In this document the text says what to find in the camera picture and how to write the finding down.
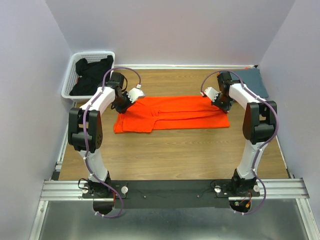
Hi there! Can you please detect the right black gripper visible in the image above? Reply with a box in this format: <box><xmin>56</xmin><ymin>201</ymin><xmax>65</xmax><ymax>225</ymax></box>
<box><xmin>211</xmin><ymin>92</ymin><xmax>234</xmax><ymax>114</ymax></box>

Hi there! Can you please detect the orange t shirt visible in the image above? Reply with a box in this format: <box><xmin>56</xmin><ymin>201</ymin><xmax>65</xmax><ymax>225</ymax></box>
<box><xmin>113</xmin><ymin>95</ymin><xmax>230</xmax><ymax>134</ymax></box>

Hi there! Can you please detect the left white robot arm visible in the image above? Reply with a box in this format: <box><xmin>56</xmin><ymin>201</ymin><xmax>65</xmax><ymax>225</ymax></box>
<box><xmin>67</xmin><ymin>68</ymin><xmax>145</xmax><ymax>199</ymax></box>

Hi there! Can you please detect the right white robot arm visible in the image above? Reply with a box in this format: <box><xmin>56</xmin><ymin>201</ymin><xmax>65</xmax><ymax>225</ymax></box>
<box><xmin>205</xmin><ymin>71</ymin><xmax>278</xmax><ymax>196</ymax></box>

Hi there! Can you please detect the folded blue t shirt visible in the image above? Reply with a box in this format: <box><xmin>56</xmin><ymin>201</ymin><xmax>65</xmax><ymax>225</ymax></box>
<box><xmin>230</xmin><ymin>68</ymin><xmax>269</xmax><ymax>98</ymax></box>

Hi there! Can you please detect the black t shirt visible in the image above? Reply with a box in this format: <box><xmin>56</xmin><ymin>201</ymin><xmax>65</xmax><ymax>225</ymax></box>
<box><xmin>69</xmin><ymin>55</ymin><xmax>114</xmax><ymax>96</ymax></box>

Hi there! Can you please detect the white plastic laundry basket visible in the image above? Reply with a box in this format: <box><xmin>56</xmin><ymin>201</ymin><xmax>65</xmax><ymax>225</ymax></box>
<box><xmin>61</xmin><ymin>50</ymin><xmax>116</xmax><ymax>103</ymax></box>

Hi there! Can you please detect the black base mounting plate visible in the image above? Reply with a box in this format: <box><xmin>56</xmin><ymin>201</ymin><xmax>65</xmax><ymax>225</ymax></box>
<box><xmin>79</xmin><ymin>179</ymin><xmax>260</xmax><ymax>214</ymax></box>

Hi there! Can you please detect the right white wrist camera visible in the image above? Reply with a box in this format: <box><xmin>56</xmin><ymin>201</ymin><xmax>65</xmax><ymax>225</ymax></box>
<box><xmin>200</xmin><ymin>87</ymin><xmax>221</xmax><ymax>102</ymax></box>

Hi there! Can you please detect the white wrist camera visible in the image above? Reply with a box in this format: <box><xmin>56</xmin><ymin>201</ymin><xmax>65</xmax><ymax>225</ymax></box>
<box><xmin>127</xmin><ymin>84</ymin><xmax>146</xmax><ymax>103</ymax></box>
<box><xmin>200</xmin><ymin>87</ymin><xmax>221</xmax><ymax>102</ymax></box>

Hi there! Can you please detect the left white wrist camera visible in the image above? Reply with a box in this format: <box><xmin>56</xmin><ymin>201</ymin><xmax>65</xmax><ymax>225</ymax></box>
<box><xmin>127</xmin><ymin>84</ymin><xmax>146</xmax><ymax>103</ymax></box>

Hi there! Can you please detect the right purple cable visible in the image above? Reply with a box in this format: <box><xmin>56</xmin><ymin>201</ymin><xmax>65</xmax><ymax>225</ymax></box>
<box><xmin>199</xmin><ymin>70</ymin><xmax>279</xmax><ymax>216</ymax></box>

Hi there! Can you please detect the aluminium frame rail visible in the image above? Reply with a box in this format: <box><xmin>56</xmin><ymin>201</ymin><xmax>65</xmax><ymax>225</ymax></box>
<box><xmin>31</xmin><ymin>105</ymin><xmax>309</xmax><ymax>240</ymax></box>

